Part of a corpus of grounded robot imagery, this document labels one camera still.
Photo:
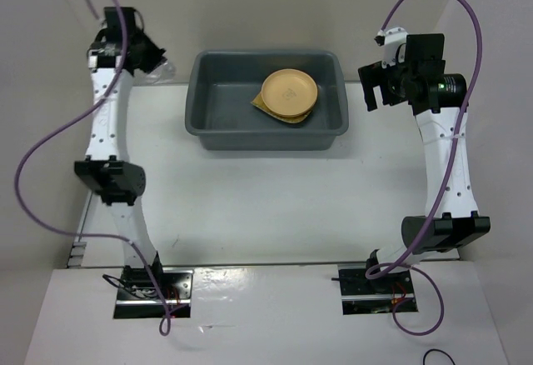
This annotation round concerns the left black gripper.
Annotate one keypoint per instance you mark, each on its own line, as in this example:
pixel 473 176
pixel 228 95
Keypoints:
pixel 157 57

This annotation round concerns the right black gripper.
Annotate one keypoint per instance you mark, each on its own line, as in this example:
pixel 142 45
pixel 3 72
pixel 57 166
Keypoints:
pixel 373 75

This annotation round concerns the clear glass cup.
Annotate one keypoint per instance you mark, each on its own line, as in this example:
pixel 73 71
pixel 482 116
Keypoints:
pixel 165 72

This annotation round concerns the yellow bear plate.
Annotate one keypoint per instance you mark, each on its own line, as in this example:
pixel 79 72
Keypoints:
pixel 295 119
pixel 289 93

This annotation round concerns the woven bamboo tray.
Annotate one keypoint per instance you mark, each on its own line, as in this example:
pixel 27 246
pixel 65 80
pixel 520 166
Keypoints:
pixel 258 103

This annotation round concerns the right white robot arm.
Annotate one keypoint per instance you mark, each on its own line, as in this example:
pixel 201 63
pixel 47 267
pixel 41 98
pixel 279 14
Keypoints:
pixel 451 219

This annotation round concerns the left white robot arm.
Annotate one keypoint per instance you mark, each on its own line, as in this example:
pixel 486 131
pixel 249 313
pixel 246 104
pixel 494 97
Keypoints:
pixel 108 172

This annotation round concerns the grey plastic bin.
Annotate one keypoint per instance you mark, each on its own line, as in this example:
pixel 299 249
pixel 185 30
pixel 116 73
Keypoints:
pixel 223 84

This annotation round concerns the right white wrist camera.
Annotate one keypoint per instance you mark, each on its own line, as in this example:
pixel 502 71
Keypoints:
pixel 393 42

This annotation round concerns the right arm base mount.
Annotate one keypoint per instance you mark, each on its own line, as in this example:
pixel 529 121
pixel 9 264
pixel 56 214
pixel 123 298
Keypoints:
pixel 360 295

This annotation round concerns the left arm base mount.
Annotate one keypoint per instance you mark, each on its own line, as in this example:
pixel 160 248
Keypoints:
pixel 170 294

